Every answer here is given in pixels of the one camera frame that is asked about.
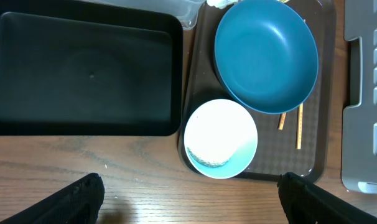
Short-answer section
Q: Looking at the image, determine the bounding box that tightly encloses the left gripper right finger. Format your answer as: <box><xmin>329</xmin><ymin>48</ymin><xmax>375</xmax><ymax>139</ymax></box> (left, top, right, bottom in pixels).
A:
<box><xmin>277</xmin><ymin>172</ymin><xmax>377</xmax><ymax>224</ymax></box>

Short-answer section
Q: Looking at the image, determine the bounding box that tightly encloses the wooden chopstick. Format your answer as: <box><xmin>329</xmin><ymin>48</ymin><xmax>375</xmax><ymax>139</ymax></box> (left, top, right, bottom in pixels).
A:
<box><xmin>296</xmin><ymin>104</ymin><xmax>303</xmax><ymax>149</ymax></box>
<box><xmin>278</xmin><ymin>113</ymin><xmax>286</xmax><ymax>130</ymax></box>

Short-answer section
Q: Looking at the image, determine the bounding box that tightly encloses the large dark blue bowl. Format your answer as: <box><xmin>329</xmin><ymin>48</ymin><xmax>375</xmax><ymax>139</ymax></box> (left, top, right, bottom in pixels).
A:
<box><xmin>214</xmin><ymin>0</ymin><xmax>319</xmax><ymax>114</ymax></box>

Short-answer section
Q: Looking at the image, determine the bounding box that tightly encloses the brown serving tray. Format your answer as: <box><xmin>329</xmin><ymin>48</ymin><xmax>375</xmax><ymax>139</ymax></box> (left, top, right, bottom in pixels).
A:
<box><xmin>183</xmin><ymin>0</ymin><xmax>336</xmax><ymax>182</ymax></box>

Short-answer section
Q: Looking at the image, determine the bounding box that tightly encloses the white tissue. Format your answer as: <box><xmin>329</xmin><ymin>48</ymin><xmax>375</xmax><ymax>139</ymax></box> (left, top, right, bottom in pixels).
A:
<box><xmin>206</xmin><ymin>0</ymin><xmax>240</xmax><ymax>9</ymax></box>

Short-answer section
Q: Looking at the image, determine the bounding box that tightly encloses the clear plastic bin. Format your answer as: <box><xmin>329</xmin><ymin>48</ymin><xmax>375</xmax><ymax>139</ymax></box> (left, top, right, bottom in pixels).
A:
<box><xmin>85</xmin><ymin>0</ymin><xmax>205</xmax><ymax>30</ymax></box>

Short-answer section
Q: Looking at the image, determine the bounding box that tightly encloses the light blue rice bowl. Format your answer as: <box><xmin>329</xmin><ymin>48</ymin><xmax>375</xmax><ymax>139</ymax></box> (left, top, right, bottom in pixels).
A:
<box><xmin>183</xmin><ymin>99</ymin><xmax>258</xmax><ymax>179</ymax></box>

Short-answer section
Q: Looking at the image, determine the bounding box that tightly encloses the grey dishwasher rack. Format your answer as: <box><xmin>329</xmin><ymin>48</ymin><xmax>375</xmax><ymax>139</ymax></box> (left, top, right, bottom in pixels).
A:
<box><xmin>342</xmin><ymin>0</ymin><xmax>377</xmax><ymax>194</ymax></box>

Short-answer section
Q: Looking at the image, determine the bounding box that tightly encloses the black plastic tray bin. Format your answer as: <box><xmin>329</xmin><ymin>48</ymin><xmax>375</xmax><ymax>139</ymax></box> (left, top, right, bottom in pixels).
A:
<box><xmin>0</xmin><ymin>1</ymin><xmax>184</xmax><ymax>136</ymax></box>

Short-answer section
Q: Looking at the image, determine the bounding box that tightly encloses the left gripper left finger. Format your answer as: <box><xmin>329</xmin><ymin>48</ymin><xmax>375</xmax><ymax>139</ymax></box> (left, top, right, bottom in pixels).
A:
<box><xmin>0</xmin><ymin>173</ymin><xmax>105</xmax><ymax>224</ymax></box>

